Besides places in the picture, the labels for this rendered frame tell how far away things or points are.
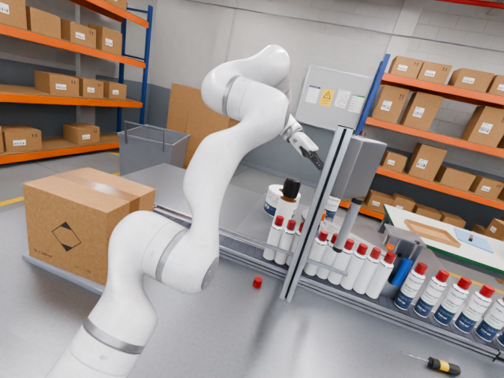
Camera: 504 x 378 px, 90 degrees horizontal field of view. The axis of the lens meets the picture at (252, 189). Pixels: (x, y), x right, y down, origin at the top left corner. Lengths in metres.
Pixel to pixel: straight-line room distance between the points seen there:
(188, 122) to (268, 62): 3.89
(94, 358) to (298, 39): 5.45
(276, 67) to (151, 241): 0.50
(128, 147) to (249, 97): 2.72
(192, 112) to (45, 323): 3.89
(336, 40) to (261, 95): 4.94
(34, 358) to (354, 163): 0.96
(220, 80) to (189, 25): 5.88
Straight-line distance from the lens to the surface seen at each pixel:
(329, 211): 1.64
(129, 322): 0.54
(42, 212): 1.03
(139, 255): 0.56
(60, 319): 0.96
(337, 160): 0.82
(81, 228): 0.94
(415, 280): 1.19
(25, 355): 0.91
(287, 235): 1.07
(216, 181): 0.54
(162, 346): 0.87
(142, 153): 3.19
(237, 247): 1.18
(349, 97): 5.23
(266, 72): 0.69
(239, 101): 0.60
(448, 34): 5.68
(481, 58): 5.77
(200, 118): 4.43
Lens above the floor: 1.53
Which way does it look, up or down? 20 degrees down
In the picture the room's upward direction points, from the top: 14 degrees clockwise
